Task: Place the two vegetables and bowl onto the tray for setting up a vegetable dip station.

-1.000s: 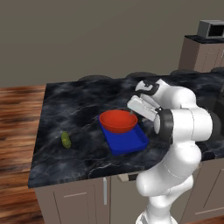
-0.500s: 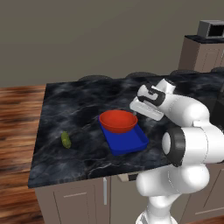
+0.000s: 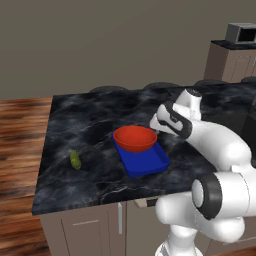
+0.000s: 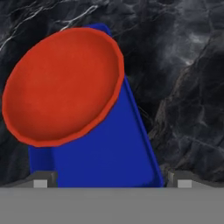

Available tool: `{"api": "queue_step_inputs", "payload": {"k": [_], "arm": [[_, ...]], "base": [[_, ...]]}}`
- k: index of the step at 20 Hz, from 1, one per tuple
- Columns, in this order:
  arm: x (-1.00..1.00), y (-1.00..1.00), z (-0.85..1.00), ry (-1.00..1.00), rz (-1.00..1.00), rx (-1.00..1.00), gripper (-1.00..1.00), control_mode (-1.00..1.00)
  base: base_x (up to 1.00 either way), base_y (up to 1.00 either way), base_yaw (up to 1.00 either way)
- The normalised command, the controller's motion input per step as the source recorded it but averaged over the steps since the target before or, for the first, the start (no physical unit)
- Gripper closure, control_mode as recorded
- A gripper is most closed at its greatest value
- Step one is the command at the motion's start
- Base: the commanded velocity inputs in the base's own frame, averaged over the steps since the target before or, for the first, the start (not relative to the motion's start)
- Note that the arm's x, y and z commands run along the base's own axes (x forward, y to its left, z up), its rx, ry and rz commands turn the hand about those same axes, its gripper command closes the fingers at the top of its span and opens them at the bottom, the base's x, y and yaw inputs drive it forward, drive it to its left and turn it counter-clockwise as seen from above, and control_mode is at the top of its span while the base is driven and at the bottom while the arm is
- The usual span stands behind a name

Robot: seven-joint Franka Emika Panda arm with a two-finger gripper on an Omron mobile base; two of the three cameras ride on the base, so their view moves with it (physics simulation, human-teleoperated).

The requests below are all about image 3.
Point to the green cucumber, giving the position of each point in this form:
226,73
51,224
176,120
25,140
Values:
75,160

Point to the blue tray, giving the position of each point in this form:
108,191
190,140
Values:
146,162

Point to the brown cupboard run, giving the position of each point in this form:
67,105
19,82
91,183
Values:
230,63

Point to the dark round stool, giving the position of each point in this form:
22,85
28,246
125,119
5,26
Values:
108,89
161,85
210,82

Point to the grey microwave oven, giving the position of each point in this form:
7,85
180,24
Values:
240,32

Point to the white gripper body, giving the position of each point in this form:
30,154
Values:
156,124

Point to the brown cupboard door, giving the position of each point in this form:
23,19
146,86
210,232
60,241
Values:
141,230
86,236

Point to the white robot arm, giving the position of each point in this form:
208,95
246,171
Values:
216,143

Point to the red bowl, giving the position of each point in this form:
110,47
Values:
135,138

